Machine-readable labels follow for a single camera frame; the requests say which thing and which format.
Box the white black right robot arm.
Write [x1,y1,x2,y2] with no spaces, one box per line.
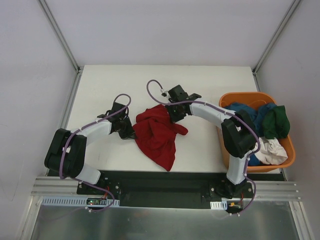
[161,85,259,198]

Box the aluminium front rail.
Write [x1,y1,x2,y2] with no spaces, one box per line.
[31,176,303,202]

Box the red t-shirt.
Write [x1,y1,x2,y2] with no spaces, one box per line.
[133,104,189,172]

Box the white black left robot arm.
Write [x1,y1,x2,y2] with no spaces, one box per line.
[44,102,136,195]

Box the right white cable duct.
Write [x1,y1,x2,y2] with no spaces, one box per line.
[210,201,228,211]

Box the white t-shirt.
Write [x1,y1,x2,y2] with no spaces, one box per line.
[254,137,288,165]

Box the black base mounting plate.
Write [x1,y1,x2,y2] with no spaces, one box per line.
[76,169,260,208]

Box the left aluminium frame post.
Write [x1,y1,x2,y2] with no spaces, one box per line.
[37,0,81,73]

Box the white cable duct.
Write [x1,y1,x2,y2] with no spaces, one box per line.
[210,201,228,211]
[41,196,120,208]

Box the aluminium frame post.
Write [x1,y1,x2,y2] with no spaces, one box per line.
[252,0,303,76]
[37,0,81,73]

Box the green t-shirt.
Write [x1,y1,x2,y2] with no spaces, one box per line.
[262,105,291,139]

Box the left white cable duct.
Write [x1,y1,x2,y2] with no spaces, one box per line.
[41,196,120,208]

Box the right aluminium frame post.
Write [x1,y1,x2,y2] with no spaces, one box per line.
[252,0,303,76]

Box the blue t-shirt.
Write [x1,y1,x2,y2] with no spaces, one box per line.
[225,102,277,166]

